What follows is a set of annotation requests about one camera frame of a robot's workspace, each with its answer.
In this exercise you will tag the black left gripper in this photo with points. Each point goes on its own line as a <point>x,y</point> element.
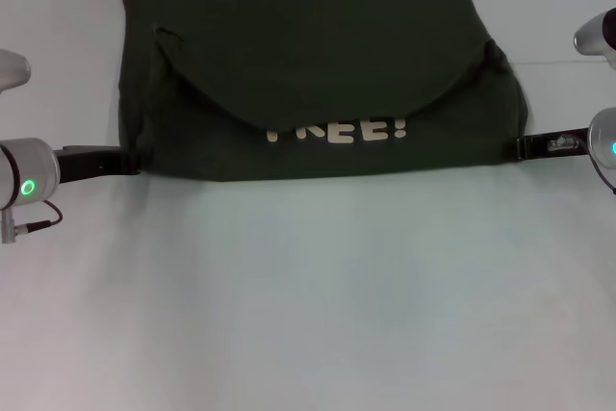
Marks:
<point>91,163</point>

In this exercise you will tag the dark green t-shirt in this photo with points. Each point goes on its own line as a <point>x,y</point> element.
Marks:
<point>313,69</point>

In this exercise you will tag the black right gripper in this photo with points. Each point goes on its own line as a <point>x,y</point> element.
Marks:
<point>553,145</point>

